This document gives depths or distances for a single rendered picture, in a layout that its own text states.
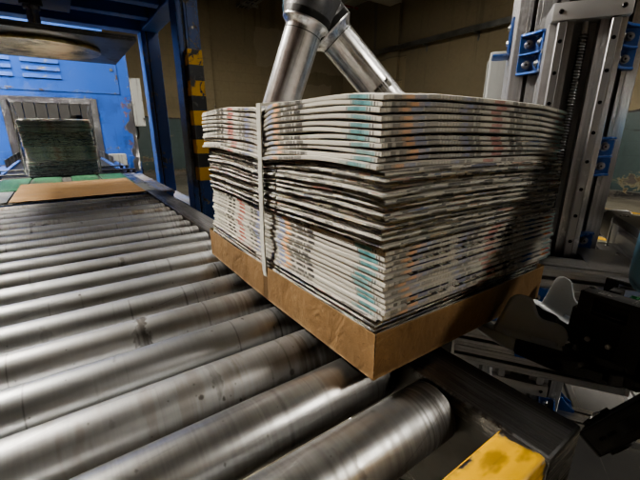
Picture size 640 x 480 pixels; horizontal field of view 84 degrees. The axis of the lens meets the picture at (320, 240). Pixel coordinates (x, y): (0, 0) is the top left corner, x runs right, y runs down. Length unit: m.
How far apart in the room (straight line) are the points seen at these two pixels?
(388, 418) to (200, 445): 0.13
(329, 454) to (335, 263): 0.14
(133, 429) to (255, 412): 0.09
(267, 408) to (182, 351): 0.13
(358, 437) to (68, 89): 3.61
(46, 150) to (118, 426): 1.88
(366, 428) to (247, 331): 0.18
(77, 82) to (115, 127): 0.41
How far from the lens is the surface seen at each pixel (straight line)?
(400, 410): 0.31
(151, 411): 0.34
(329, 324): 0.34
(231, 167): 0.49
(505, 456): 0.27
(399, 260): 0.28
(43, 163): 2.15
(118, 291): 0.57
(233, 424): 0.30
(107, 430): 0.34
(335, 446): 0.28
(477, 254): 0.37
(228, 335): 0.41
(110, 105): 3.75
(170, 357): 0.39
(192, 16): 1.53
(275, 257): 0.42
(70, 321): 0.51
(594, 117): 0.97
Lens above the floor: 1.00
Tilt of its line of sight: 17 degrees down
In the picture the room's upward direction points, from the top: straight up
